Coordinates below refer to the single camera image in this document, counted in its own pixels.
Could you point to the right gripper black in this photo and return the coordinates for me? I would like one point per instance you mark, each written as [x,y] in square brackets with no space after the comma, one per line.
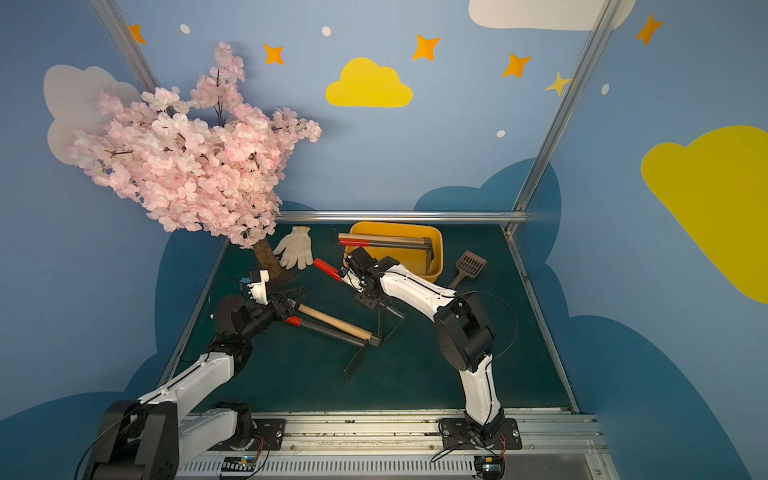
[356,264]

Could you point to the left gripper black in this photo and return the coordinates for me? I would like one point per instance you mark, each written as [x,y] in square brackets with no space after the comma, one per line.
[279,306]

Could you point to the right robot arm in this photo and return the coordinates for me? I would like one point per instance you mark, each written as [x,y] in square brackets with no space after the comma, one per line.
[464,332]

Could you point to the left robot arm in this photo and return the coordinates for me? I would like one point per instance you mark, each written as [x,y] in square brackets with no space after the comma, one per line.
[155,435]

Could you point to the yellow plastic storage box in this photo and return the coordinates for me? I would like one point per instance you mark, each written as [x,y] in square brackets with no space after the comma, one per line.
[427,266]

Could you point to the red grip rake front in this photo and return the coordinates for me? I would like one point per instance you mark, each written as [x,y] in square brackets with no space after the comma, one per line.
[329,332]

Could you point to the white work glove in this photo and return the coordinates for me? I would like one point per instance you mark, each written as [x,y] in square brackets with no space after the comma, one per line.
[295,249]

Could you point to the brown slotted plastic scoop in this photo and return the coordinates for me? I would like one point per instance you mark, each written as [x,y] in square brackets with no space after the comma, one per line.
[469,265]

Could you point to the left small circuit board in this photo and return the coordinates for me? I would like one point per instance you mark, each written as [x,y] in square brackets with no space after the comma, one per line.
[238,467]

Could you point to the small circuit board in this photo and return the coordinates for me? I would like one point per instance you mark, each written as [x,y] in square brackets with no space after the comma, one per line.
[489,467]
[238,467]

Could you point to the pink cherry blossom tree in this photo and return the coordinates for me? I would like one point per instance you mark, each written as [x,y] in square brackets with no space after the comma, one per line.
[210,163]

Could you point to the right small circuit board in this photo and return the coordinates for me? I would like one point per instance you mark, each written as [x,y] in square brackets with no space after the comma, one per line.
[489,467]

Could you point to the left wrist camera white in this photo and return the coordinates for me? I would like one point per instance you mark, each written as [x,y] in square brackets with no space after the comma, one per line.
[256,286]

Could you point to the horizontal aluminium frame bar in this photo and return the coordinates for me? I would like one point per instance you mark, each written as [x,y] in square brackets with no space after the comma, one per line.
[472,217]

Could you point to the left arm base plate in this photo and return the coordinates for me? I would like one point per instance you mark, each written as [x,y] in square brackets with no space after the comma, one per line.
[264,434]

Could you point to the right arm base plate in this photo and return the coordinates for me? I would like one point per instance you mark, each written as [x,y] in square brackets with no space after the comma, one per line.
[501,434]

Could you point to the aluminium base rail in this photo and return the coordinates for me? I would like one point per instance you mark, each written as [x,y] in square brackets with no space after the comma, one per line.
[406,444]

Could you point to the left aluminium frame post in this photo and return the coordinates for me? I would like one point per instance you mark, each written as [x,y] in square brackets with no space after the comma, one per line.
[114,21]

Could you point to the aluminium frame post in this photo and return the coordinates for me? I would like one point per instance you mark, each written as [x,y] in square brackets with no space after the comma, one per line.
[114,21]
[581,75]

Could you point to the right aluminium frame post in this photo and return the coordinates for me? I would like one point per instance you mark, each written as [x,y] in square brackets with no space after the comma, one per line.
[581,75]

